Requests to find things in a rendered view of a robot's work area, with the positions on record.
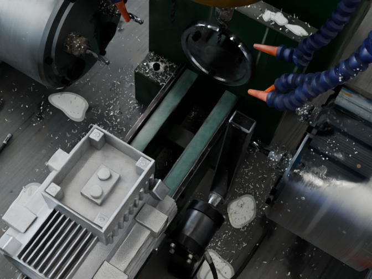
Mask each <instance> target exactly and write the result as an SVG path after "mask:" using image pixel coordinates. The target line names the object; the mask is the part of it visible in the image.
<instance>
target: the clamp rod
mask: <svg viewBox="0 0 372 279"><path fill-rule="evenodd" d="M212 195H213V193H212ZM212 195H211V196H210V197H209V198H208V200H207V202H208V203H210V204H211V205H213V206H215V207H216V208H218V206H219V205H220V203H221V202H220V203H219V202H218V201H217V199H218V197H219V196H218V195H217V197H216V199H214V198H212ZM221 201H222V200H221Z"/></svg>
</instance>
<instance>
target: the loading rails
mask: <svg viewBox="0 0 372 279"><path fill-rule="evenodd" d="M185 67H186V64H185V63H183V62H181V64H180V65H179V66H178V68H177V69H176V71H175V72H174V73H173V74H172V76H171V77H170V78H169V80H168V81H167V82H166V83H165V85H164V86H163V87H162V89H161V90H160V92H159V93H158V94H157V96H156V97H155V98H154V99H153V101H152V102H151V103H150V105H149V106H148V107H147V108H146V110H145V111H144V113H143V114H142V115H141V116H140V117H139V119H138V120H137V122H136V123H135V124H134V125H133V127H132V128H131V129H130V131H129V132H128V134H127V135H126V136H125V137H124V139H123V141H124V142H126V143H127V144H129V145H130V146H132V147H133V148H135V149H137V150H139V151H140V152H142V153H144V154H145V155H147V156H149V157H150V158H152V159H154V160H156V158H157V157H158V156H159V154H160V153H161V151H162V150H163V148H164V147H167V148H168V149H170V150H172V151H173V152H175V153H177V154H178V155H180V157H179V158H178V160H177V161H176V163H175V164H174V166H173V167H172V169H171V170H170V171H169V173H168V174H167V176H166V177H165V179H164V180H163V182H164V183H165V185H166V186H167V187H168V188H169V189H170V191H169V192H168V194H167V195H168V196H170V197H171V198H173V199H174V200H175V201H174V202H175V203H176V206H177V208H178V210H177V214H176V216H175V217H174V218H173V220H172V221H171V223H170V224H169V226H168V227H167V229H166V230H165V232H164V233H165V234H166V233H167V232H168V233H171V231H172V230H175V228H176V227H177V225H178V224H179V222H180V221H181V219H182V217H183V215H182V214H180V212H181V211H182V209H183V208H184V206H185V205H186V203H187V201H188V200H189V198H190V197H191V196H192V194H193V193H194V191H195V190H196V188H197V186H198V185H199V183H200V182H201V180H202V179H203V177H204V176H205V174H206V173H207V171H208V170H209V168H211V169H213V170H215V169H216V165H217V162H218V158H219V154H220V151H221V147H222V144H223V140H224V137H225V132H226V129H227V126H228V122H229V119H230V118H231V117H232V115H233V114H234V112H235V111H239V112H241V109H242V106H243V104H244V100H245V96H242V95H240V97H238V96H236V95H234V94H232V93H231V92H229V91H227V90H226V91H225V92H224V93H223V95H222V97H221V98H220V100H219V101H218V102H217V104H216V105H215V106H214V108H213V109H212V111H211V113H210V114H209V115H208V117H207V118H206V120H205V121H204V122H203V124H202V125H201V127H200V128H199V129H198V131H197V133H196V134H194V133H192V132H190V131H189V130H187V129H186V128H184V127H182V126H180V125H181V123H182V122H183V121H184V119H185V118H186V116H187V115H188V113H189V112H190V111H191V109H192V108H193V107H194V105H195V98H196V94H197V87H198V80H199V75H198V74H196V73H195V72H193V71H191V70H189V69H187V68H186V69H185ZM152 255H153V253H152V252H151V253H150V254H149V256H148V257H147V259H146V260H145V262H144V263H143V265H142V266H141V268H140V269H139V271H138V272H137V274H136V275H135V277H134V278H133V279H137V277H138V276H139V275H140V273H141V272H142V270H143V268H144V267H145V265H146V264H147V262H148V261H149V259H150V258H151V256H152Z"/></svg>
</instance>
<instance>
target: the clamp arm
mask: <svg viewBox="0 0 372 279"><path fill-rule="evenodd" d="M255 126H256V121H255V120H253V119H251V118H249V117H247V116H246V115H244V114H242V113H241V112H239V111H235V112H234V114H233V115H232V117H231V118H230V119H229V122H228V126H227V129H226V132H225V137H224V140H223V144H222V147H221V151H220V154H219V158H218V162H217V165H216V169H215V173H214V176H213V180H212V183H211V187H210V190H209V195H208V197H210V196H211V195H212V193H213V195H212V198H214V199H216V197H217V195H218V196H219V197H218V199H217V201H218V202H219V203H220V202H221V203H220V204H222V205H224V204H225V203H226V201H227V199H228V198H229V196H230V193H231V190H232V188H233V185H234V183H235V179H236V177H237V174H238V172H239V169H240V166H241V164H242V160H243V159H244V155H245V153H246V150H247V147H248V145H249V142H250V139H251V137H252V134H253V132H254V129H255ZM221 200H222V201H221Z"/></svg>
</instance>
